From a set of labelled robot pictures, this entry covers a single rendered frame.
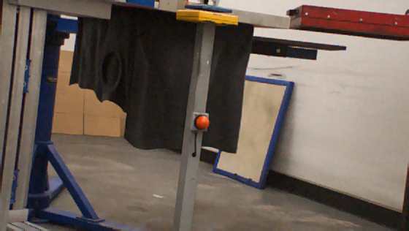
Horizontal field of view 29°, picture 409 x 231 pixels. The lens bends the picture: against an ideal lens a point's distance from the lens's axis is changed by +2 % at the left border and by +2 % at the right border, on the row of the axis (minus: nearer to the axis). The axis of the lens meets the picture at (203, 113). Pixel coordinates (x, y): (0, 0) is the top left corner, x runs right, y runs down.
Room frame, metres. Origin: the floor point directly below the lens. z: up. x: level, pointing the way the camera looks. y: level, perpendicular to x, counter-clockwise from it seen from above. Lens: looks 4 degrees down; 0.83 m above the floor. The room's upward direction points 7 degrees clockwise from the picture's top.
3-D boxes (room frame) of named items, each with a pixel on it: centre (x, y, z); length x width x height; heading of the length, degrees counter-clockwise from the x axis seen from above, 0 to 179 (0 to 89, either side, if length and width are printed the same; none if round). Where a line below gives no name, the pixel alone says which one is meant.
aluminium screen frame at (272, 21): (2.76, 0.21, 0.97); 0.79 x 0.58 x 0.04; 31
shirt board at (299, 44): (3.68, 0.08, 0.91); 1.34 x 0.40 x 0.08; 91
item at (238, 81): (2.51, 0.06, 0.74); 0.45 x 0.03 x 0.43; 121
